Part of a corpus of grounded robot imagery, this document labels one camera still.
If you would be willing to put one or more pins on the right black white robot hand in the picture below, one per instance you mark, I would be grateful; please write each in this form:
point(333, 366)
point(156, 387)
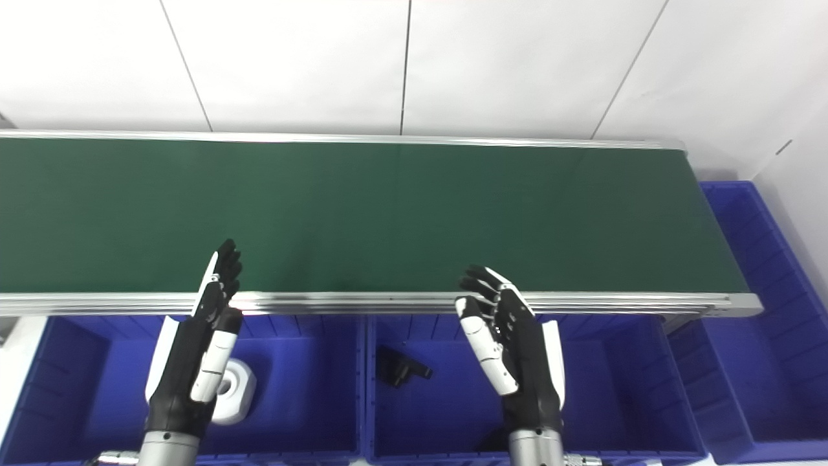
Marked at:
point(530, 369)

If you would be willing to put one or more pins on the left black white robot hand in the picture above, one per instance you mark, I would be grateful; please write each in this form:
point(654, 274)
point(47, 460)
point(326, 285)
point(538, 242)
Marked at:
point(178, 382)

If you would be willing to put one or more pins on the black bracket part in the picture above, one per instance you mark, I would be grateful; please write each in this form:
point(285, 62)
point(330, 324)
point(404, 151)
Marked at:
point(396, 367)

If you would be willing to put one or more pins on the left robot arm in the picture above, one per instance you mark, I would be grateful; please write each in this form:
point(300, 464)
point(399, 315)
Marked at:
point(168, 450)

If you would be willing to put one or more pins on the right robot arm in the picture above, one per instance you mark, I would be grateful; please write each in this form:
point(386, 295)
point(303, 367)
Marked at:
point(535, 450)

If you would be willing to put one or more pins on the white round part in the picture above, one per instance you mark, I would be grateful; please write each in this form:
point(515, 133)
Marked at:
point(238, 391)

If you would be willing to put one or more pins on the blue plastic bin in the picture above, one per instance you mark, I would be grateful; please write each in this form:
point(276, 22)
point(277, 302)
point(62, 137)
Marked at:
point(614, 388)
point(304, 395)
point(770, 349)

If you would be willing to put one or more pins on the green conveyor belt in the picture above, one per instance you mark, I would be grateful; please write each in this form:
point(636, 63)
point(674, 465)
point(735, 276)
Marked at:
point(388, 213)
point(614, 303)

